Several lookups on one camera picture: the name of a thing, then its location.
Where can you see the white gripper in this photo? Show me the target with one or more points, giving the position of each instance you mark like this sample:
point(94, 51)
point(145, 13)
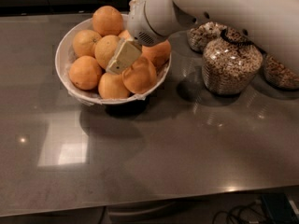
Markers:
point(137, 24)

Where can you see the orange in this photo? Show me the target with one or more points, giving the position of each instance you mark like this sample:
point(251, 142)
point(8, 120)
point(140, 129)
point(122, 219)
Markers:
point(85, 73)
point(112, 87)
point(125, 35)
point(84, 42)
point(158, 54)
point(107, 20)
point(105, 49)
point(140, 77)

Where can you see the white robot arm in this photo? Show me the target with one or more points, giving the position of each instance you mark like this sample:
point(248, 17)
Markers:
point(272, 25)

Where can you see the white bowl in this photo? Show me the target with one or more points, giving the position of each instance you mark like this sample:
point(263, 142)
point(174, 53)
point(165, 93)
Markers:
point(65, 56)

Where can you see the back left glass cereal jar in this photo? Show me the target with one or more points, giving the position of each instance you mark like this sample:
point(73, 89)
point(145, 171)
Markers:
point(199, 37)

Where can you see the glass cereal jar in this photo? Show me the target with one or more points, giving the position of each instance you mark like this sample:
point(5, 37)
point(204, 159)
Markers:
point(230, 63)
point(199, 37)
point(279, 75)

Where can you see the front glass cereal jar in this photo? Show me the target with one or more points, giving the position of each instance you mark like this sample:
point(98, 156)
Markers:
point(230, 63)

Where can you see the back right glass cereal jar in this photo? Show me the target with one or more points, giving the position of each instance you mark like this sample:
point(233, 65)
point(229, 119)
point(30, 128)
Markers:
point(279, 75)

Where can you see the dark box under table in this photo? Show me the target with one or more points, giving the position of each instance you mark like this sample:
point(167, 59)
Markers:
point(278, 209)

